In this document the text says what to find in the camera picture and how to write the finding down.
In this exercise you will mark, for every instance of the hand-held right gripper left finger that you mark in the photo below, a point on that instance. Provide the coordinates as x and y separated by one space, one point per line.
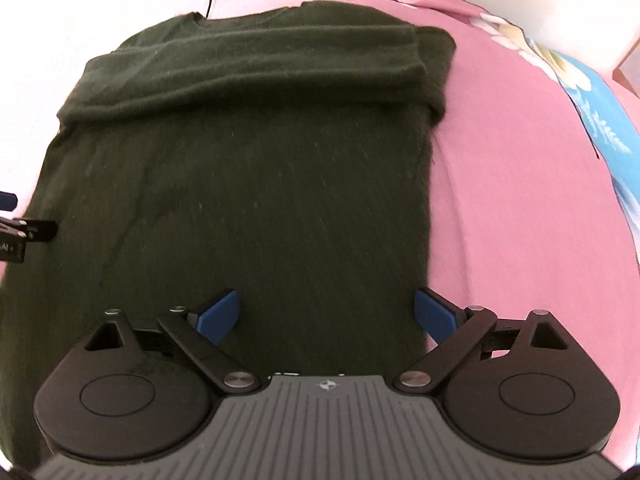
220 322

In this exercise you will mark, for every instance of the pink floral bedsheet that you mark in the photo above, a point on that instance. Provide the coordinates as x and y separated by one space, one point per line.
500 210

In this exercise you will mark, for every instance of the dark green knit sweater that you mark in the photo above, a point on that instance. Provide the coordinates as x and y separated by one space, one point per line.
250 185

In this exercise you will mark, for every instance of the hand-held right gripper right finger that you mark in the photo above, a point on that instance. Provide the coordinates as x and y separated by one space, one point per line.
437 321

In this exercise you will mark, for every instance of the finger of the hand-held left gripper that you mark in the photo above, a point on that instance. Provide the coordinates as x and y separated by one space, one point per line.
7 201
35 229

